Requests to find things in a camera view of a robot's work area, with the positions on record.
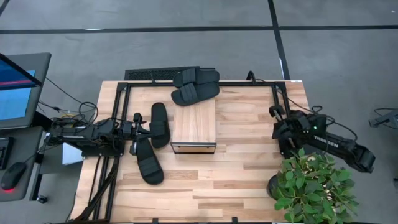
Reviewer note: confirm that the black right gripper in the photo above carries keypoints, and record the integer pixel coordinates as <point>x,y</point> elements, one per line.
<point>298,124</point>

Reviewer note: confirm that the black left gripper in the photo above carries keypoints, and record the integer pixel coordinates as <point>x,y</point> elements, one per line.
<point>127,130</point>

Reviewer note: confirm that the black rubber slide sandal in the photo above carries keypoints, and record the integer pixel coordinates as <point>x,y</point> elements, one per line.
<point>160,112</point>
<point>205,91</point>
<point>205,76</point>
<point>152,171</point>

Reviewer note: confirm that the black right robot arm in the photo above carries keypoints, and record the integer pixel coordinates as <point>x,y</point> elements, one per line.
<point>326,141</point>

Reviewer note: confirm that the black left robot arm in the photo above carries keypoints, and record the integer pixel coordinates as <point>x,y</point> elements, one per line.
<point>93,133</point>

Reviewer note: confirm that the black keyboard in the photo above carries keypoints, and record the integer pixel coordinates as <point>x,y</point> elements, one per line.
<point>149,74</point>
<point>4,152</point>

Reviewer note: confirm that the potted green leafy plant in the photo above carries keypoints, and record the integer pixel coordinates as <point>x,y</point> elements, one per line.
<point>311,186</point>

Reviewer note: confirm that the grey floor stand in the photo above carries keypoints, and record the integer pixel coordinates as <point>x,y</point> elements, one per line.
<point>385,119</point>

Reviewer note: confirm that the grey desk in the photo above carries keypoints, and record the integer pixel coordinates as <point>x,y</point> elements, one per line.
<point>28,146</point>

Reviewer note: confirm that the computer monitor blue screen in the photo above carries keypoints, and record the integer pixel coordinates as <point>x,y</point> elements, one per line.
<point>28,102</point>

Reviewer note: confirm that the black caster wheel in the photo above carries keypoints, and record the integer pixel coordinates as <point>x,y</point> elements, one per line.
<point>42,199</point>

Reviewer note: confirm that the black computer mouse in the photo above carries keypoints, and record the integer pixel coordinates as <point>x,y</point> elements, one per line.
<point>14,174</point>

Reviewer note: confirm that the wooden shelf black metal frame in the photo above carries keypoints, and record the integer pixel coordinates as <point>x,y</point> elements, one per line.
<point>194,124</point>

